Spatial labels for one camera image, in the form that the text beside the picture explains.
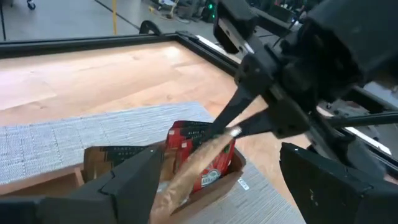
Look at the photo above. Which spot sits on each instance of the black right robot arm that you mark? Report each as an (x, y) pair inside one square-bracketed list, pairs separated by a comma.
[(342, 146)]

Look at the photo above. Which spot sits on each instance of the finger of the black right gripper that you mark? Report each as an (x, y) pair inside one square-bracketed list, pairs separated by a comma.
[(233, 109), (258, 124)]

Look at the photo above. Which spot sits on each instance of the grey ribbed mat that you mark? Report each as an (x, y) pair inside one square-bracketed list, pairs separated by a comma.
[(62, 140)]

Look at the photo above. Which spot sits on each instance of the black aluminium table frame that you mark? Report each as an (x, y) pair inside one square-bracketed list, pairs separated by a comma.
[(93, 42)]

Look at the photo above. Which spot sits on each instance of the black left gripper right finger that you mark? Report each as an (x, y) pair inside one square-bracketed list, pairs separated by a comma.
[(326, 193)]

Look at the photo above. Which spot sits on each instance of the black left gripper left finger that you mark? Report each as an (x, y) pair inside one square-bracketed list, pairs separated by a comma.
[(124, 193)]

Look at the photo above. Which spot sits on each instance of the wooden three-compartment tray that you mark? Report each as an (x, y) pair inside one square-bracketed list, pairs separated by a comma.
[(40, 186)]

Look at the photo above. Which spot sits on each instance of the black computer green lights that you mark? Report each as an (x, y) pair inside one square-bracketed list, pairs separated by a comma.
[(210, 12)]

